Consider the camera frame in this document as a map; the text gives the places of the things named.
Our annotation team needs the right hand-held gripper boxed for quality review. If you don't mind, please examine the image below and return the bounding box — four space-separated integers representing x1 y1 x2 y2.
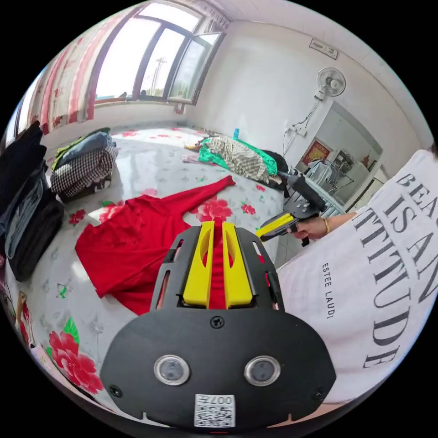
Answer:
255 191 326 248

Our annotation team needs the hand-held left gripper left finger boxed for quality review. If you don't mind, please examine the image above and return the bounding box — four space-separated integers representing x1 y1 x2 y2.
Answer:
182 220 215 309

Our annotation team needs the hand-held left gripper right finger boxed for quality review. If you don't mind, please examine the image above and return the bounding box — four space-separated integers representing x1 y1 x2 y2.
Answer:
222 221 259 309

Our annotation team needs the red long sleeve dress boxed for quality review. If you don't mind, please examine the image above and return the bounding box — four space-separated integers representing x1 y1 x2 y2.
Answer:
74 175 237 316

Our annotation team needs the person's right forearm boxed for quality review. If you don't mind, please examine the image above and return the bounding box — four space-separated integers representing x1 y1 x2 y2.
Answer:
324 211 357 238

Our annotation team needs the person's right hand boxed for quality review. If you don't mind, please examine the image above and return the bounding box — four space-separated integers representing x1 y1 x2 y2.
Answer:
290 216 330 241

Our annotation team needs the clothes drying rack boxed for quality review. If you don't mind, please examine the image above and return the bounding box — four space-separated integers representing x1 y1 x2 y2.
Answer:
306 156 355 208

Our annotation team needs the pile of green striped clothes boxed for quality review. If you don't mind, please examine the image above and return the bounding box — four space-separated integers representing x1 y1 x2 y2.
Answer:
182 135 292 191

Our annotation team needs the bed with floral sheet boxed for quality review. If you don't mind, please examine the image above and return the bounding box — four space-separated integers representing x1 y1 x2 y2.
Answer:
0 125 287 413

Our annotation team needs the person's body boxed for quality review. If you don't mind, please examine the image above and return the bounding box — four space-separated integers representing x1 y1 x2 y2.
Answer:
276 142 438 406

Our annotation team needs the pile of checked folded clothes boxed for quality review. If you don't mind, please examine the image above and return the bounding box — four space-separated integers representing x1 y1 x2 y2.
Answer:
50 127 120 203

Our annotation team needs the pile of dark clothes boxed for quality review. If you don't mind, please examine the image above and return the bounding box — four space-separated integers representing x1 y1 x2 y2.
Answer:
0 120 66 283

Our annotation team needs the window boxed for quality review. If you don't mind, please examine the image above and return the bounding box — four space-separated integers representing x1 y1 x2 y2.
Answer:
93 1 227 107

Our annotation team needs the red floral curtain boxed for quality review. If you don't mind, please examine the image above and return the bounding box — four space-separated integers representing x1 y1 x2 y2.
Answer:
26 6 139 135

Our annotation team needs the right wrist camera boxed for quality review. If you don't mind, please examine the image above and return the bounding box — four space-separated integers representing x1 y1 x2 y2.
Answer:
277 171 326 208

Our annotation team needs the white wall fan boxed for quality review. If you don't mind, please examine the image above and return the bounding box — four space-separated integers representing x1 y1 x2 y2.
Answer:
314 66 347 102

